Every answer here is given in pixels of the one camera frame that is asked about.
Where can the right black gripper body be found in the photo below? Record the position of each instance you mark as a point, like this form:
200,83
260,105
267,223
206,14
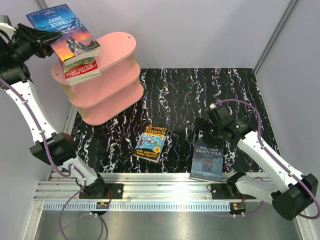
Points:
212,135

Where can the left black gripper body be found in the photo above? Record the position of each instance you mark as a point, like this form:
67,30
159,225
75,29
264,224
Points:
26,43

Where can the Jane Eyre blue book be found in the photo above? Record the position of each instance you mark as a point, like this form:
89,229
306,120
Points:
76,42

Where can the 169-Storey Treehouse black book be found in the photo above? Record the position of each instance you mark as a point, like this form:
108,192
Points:
151,142

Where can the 13-Storey Treehouse red book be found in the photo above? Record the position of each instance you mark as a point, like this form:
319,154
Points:
81,70

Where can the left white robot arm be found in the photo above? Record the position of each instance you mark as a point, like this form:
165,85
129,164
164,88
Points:
50,146

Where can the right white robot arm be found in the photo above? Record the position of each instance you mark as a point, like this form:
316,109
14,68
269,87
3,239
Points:
290,191

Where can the Nineteen Eighty-Four blue book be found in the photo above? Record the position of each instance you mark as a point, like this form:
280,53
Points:
207,163

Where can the black marble table mat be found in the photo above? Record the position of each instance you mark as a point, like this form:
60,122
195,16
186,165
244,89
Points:
172,98

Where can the pink three-tier shelf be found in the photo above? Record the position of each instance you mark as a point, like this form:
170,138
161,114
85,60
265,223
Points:
118,87

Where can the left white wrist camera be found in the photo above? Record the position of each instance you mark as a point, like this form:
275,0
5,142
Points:
6,25

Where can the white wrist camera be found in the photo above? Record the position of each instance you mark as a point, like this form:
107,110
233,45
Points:
6,25
212,106

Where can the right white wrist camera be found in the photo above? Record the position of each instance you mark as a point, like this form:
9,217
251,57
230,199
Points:
212,106

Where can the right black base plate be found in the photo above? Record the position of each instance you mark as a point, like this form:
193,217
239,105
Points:
219,191

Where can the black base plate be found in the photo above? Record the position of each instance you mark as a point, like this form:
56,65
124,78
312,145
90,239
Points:
219,191
109,190

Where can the slotted white cable duct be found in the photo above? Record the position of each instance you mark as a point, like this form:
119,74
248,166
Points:
139,206

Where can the aluminium rail frame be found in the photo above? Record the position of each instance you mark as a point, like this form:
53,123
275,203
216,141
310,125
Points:
149,187

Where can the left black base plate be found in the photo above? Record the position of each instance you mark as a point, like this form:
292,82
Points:
109,190

